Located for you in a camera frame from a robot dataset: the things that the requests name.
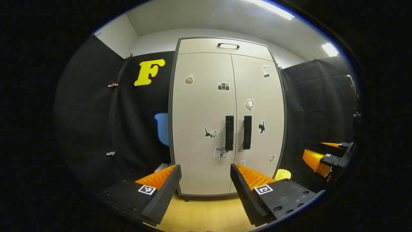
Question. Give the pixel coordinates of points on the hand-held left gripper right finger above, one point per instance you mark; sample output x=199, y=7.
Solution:
x=244, y=199

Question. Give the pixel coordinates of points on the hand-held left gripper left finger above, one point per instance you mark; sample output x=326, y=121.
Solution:
x=161, y=199

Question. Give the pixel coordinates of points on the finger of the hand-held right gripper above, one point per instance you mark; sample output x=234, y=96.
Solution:
x=342, y=145
x=322, y=161

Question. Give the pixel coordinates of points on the beige cabinet door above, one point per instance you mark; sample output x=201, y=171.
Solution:
x=199, y=112
x=264, y=96

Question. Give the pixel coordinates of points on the beige double-door shoe cabinet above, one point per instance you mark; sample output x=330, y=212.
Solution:
x=199, y=45

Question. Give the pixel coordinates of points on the yellow plush toy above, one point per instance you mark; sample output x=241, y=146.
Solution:
x=282, y=174

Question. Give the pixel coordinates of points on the light wooden platform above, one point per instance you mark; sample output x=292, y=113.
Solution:
x=202, y=212

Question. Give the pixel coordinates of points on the black backdrop cloth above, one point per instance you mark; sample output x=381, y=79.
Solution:
x=96, y=112
x=305, y=112

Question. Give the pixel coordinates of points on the white clip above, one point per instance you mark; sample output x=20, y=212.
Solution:
x=110, y=153

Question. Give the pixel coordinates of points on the blue chair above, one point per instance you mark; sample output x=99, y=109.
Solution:
x=163, y=129

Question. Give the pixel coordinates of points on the ceiling light strip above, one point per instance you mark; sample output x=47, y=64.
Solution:
x=330, y=49

